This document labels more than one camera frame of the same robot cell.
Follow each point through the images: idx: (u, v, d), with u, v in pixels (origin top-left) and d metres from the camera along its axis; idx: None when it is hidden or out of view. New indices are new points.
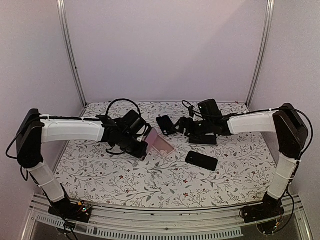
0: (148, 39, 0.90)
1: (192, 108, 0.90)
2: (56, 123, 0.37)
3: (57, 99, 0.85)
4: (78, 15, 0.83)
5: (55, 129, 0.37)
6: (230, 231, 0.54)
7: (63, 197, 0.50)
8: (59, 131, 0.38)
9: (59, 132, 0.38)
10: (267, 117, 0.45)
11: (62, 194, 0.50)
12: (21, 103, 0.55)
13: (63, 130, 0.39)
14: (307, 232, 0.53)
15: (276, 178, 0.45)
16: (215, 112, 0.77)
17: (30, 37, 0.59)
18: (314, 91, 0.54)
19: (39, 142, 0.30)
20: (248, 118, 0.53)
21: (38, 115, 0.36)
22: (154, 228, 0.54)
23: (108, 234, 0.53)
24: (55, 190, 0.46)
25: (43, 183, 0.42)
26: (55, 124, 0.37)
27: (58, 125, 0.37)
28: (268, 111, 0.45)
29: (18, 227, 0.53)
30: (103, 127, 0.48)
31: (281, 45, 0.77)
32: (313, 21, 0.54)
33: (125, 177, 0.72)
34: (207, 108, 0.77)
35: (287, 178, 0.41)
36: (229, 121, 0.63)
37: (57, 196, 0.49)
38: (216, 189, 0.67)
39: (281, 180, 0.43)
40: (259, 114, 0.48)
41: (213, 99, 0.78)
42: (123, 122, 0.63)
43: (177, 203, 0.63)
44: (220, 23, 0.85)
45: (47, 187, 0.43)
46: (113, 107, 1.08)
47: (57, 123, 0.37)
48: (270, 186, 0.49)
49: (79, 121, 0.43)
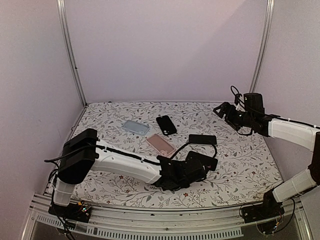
0: (148, 39, 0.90)
1: (238, 96, 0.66)
2: (112, 156, 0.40)
3: (57, 99, 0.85)
4: (78, 15, 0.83)
5: (112, 163, 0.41)
6: (230, 231, 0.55)
7: (66, 204, 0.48)
8: (114, 164, 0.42)
9: (114, 165, 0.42)
10: (308, 133, 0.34)
11: (66, 203, 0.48)
12: (20, 102, 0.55)
13: (117, 164, 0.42)
14: (307, 232, 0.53)
15: (287, 185, 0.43)
16: (262, 108, 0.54)
17: (30, 37, 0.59)
18: (314, 90, 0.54)
19: (84, 168, 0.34)
20: (290, 126, 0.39)
21: (94, 139, 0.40)
22: (154, 228, 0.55)
23: (108, 234, 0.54)
24: (64, 200, 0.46)
25: (59, 190, 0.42)
26: (110, 158, 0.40)
27: (114, 160, 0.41)
28: (313, 128, 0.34)
29: (18, 227, 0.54)
30: (159, 173, 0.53)
31: (281, 46, 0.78)
32: (313, 22, 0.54)
33: (125, 177, 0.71)
34: (249, 104, 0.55)
35: (296, 191, 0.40)
36: (270, 122, 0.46)
37: (60, 202, 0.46)
38: (216, 189, 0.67)
39: (291, 188, 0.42)
40: (302, 126, 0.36)
41: (260, 94, 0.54)
42: (183, 168, 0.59)
43: (177, 203, 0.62)
44: (220, 24, 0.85)
45: (60, 194, 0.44)
46: (113, 107, 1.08)
47: (113, 158, 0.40)
48: (277, 189, 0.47)
49: (137, 161, 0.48)
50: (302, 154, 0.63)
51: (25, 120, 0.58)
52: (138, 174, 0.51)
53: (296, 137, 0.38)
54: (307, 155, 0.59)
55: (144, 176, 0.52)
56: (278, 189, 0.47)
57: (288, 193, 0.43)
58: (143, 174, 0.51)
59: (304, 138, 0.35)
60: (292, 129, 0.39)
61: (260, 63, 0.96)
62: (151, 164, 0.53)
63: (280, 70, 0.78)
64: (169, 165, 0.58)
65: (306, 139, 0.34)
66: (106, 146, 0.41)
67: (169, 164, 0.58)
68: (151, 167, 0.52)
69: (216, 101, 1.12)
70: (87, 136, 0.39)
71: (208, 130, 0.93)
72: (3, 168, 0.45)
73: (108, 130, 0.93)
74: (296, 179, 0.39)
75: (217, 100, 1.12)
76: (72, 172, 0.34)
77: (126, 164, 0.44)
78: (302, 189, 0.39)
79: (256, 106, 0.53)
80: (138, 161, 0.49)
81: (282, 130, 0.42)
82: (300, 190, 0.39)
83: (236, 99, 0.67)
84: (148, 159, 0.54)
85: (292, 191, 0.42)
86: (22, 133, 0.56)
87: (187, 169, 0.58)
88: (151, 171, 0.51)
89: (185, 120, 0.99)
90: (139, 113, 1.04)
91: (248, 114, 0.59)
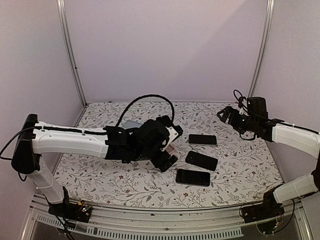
0: (148, 39, 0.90)
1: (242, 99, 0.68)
2: (49, 134, 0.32)
3: (57, 98, 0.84)
4: (78, 15, 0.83)
5: (50, 142, 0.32)
6: (230, 231, 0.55)
7: (61, 201, 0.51)
8: (55, 144, 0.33)
9: (54, 145, 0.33)
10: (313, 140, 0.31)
11: (61, 200, 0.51)
12: (21, 102, 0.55)
13: (58, 143, 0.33)
14: (307, 232, 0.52)
15: (290, 187, 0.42)
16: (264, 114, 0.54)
17: (30, 37, 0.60)
18: (315, 90, 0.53)
19: (27, 155, 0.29)
20: (294, 133, 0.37)
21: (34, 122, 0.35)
22: (154, 229, 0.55)
23: (108, 234, 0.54)
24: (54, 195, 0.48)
25: (40, 187, 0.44)
26: (47, 136, 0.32)
27: (51, 138, 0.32)
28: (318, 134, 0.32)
29: (18, 226, 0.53)
30: (106, 144, 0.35)
31: (282, 45, 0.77)
32: (313, 21, 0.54)
33: (125, 177, 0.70)
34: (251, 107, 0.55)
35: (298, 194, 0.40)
36: (274, 127, 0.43)
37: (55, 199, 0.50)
38: (216, 189, 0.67)
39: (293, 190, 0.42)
40: (306, 131, 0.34)
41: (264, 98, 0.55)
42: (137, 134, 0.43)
43: (177, 203, 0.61)
44: (220, 24, 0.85)
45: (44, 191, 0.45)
46: (113, 107, 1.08)
47: (50, 136, 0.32)
48: (278, 190, 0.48)
49: (79, 133, 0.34)
50: (302, 161, 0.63)
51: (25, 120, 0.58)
52: (92, 153, 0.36)
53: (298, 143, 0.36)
54: (309, 168, 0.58)
55: (94, 151, 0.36)
56: (278, 191, 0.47)
57: (289, 194, 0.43)
58: (92, 150, 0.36)
59: (307, 144, 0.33)
60: (296, 134, 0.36)
61: (260, 63, 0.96)
62: (95, 133, 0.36)
63: (280, 70, 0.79)
64: (119, 133, 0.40)
65: (311, 146, 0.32)
66: (44, 126, 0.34)
67: (119, 132, 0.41)
68: (96, 138, 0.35)
69: (217, 101, 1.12)
70: (28, 122, 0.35)
71: (209, 130, 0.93)
72: (3, 168, 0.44)
73: None
74: (297, 183, 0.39)
75: (217, 100, 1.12)
76: (19, 163, 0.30)
77: (66, 139, 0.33)
78: (302, 193, 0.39)
79: (257, 109, 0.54)
80: (79, 134, 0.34)
81: (287, 135, 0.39)
82: (301, 194, 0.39)
83: (239, 102, 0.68)
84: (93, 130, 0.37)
85: (293, 193, 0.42)
86: None
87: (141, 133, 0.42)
88: (97, 142, 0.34)
89: (185, 120, 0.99)
90: (139, 113, 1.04)
91: (251, 118, 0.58)
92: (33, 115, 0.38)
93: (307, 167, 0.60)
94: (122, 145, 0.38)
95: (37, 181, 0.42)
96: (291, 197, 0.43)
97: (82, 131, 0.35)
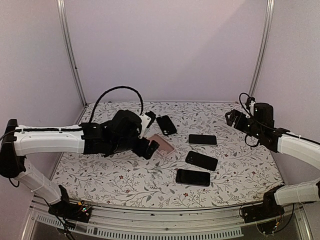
0: (148, 39, 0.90)
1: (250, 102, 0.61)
2: (28, 134, 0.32)
3: (57, 99, 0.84)
4: (78, 15, 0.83)
5: (31, 142, 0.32)
6: (230, 231, 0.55)
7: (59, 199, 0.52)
8: (34, 144, 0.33)
9: (34, 145, 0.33)
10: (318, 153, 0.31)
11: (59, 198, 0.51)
12: (20, 102, 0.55)
13: (38, 143, 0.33)
14: (307, 232, 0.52)
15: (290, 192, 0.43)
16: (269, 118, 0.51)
17: (30, 37, 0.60)
18: (315, 90, 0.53)
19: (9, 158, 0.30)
20: (300, 145, 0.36)
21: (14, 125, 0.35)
22: (154, 229, 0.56)
23: (108, 234, 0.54)
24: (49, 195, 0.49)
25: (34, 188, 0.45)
26: (27, 137, 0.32)
27: (31, 138, 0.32)
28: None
29: (18, 226, 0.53)
30: (82, 138, 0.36)
31: (281, 45, 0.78)
32: (313, 21, 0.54)
33: (125, 177, 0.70)
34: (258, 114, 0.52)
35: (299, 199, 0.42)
36: (279, 138, 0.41)
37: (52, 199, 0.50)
38: (216, 189, 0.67)
39: (294, 195, 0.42)
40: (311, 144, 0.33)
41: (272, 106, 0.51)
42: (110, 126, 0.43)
43: (177, 203, 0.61)
44: (220, 24, 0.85)
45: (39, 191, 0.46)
46: (113, 107, 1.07)
47: (30, 137, 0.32)
48: (278, 194, 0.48)
49: (56, 132, 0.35)
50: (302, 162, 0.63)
51: (25, 120, 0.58)
52: (70, 149, 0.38)
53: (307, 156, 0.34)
54: (310, 171, 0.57)
55: (72, 147, 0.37)
56: (280, 193, 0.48)
57: (292, 199, 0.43)
58: (70, 146, 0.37)
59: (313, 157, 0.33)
60: (305, 147, 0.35)
61: (260, 63, 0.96)
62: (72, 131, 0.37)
63: (280, 70, 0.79)
64: (93, 128, 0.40)
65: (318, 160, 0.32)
66: (23, 128, 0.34)
67: (94, 127, 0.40)
68: (74, 135, 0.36)
69: (217, 101, 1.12)
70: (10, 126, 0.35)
71: (209, 130, 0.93)
72: None
73: None
74: (300, 189, 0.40)
75: (217, 100, 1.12)
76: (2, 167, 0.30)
77: (45, 139, 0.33)
78: (305, 199, 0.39)
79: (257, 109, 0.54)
80: (56, 132, 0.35)
81: (292, 147, 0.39)
82: (303, 200, 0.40)
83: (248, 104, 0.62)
84: (69, 128, 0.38)
85: (295, 198, 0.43)
86: None
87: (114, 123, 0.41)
88: (75, 139, 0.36)
89: (185, 120, 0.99)
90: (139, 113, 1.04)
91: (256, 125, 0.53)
92: (14, 119, 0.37)
93: (308, 170, 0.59)
94: (98, 138, 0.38)
95: (28, 182, 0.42)
96: (293, 201, 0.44)
97: (58, 130, 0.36)
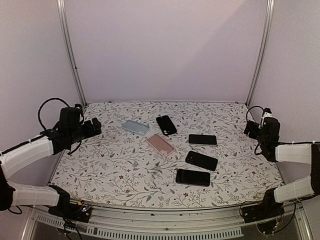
0: (148, 40, 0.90)
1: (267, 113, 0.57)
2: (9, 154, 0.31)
3: (57, 99, 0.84)
4: (78, 15, 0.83)
5: (16, 160, 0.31)
6: (230, 231, 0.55)
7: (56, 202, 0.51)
8: (16, 162, 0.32)
9: (17, 162, 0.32)
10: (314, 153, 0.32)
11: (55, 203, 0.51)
12: (20, 102, 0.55)
13: (20, 159, 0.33)
14: (307, 232, 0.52)
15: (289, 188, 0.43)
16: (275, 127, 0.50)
17: (30, 38, 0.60)
18: (314, 90, 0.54)
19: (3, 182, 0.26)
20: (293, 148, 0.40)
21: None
22: (154, 228, 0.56)
23: (108, 234, 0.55)
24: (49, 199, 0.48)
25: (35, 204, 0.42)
26: (11, 155, 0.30)
27: (14, 155, 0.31)
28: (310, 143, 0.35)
29: (18, 226, 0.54)
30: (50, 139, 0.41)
31: (281, 46, 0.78)
32: (313, 21, 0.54)
33: (125, 177, 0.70)
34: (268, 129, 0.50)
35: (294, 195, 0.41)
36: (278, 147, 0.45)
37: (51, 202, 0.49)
38: (216, 189, 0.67)
39: (291, 192, 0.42)
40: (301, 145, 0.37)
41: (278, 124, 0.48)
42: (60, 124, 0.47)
43: (177, 203, 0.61)
44: (220, 23, 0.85)
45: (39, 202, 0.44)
46: (113, 107, 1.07)
47: (13, 154, 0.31)
48: (278, 193, 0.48)
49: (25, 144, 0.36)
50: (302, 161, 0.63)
51: (25, 120, 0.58)
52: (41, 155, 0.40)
53: (300, 155, 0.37)
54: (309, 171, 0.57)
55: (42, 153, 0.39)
56: (280, 191, 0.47)
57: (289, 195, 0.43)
58: (41, 153, 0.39)
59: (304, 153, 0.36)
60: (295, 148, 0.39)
61: (260, 63, 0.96)
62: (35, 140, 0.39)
63: (280, 70, 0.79)
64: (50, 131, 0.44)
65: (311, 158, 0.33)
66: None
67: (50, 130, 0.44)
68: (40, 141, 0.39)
69: (217, 101, 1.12)
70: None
71: (209, 130, 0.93)
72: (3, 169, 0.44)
73: (108, 130, 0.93)
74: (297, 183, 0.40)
75: (218, 100, 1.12)
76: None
77: (24, 151, 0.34)
78: (299, 194, 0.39)
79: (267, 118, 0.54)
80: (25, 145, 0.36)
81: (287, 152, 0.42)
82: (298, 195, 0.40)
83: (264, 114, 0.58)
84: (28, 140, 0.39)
85: (290, 194, 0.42)
86: (21, 133, 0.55)
87: (61, 119, 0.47)
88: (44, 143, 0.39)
89: (185, 120, 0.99)
90: (139, 113, 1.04)
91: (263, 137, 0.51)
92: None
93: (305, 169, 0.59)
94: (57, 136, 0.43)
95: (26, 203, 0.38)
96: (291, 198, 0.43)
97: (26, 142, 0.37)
